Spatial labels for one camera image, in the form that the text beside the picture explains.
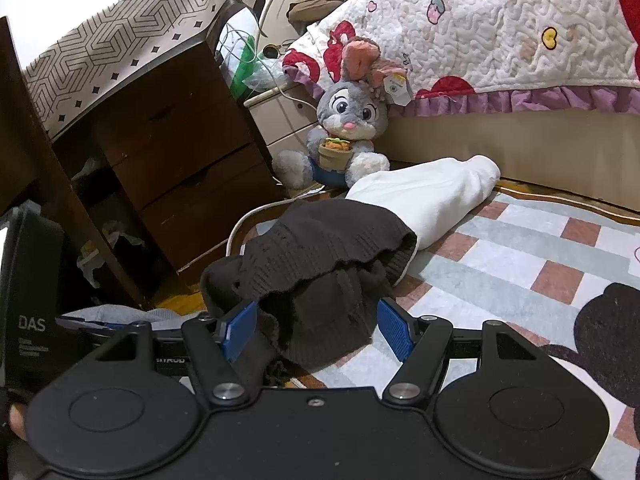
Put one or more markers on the person's left hand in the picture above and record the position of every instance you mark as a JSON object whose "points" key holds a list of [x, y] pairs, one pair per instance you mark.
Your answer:
{"points": [[17, 420]]}

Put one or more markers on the grey plush rabbit toy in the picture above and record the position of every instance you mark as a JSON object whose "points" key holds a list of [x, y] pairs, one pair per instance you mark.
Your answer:
{"points": [[345, 105]]}

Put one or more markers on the checkered rug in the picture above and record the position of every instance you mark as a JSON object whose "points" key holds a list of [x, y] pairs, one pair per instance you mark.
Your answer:
{"points": [[500, 270]]}

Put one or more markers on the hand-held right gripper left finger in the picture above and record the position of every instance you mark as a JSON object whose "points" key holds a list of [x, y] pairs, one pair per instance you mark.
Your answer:
{"points": [[240, 330]]}

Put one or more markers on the beige nightstand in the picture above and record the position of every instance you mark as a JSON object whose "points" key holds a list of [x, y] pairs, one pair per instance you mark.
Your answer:
{"points": [[285, 120]]}

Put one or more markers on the green plastic bag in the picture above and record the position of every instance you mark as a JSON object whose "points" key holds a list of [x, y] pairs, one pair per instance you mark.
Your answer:
{"points": [[247, 67]]}

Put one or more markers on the white quilted bedspread, red print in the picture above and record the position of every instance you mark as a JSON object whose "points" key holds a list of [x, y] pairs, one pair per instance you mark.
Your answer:
{"points": [[500, 20]]}

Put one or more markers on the beige bed base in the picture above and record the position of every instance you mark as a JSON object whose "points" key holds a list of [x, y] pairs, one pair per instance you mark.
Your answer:
{"points": [[550, 145]]}

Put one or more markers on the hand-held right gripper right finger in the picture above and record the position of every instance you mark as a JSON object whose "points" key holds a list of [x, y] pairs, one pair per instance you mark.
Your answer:
{"points": [[395, 330]]}

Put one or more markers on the brown wooden drawer cabinet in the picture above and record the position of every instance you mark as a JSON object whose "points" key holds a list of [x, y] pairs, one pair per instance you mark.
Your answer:
{"points": [[190, 160]]}

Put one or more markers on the brown pillow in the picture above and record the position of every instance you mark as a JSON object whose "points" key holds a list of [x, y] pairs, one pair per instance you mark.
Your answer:
{"points": [[320, 2]]}

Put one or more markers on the folded white garment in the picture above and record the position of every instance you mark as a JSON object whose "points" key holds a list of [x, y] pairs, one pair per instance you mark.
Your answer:
{"points": [[440, 195]]}

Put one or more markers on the geometric patterned tablecloth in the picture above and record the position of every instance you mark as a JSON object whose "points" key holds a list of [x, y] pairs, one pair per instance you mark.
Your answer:
{"points": [[125, 35]]}

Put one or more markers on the dark wooden desk panel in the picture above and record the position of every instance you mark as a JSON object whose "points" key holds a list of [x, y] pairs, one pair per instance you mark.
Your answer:
{"points": [[30, 135]]}

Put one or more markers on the crumpled white bag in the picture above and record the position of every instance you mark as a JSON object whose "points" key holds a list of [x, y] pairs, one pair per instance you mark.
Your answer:
{"points": [[90, 260]]}

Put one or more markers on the dark brown knit sweater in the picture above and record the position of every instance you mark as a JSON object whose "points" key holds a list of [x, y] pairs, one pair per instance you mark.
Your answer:
{"points": [[325, 250]]}

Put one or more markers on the grey cloth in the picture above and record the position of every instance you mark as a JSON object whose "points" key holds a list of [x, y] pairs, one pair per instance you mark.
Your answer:
{"points": [[150, 315]]}

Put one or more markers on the beige round bed headboard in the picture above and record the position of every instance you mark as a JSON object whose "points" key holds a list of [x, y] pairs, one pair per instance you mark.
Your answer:
{"points": [[280, 10]]}

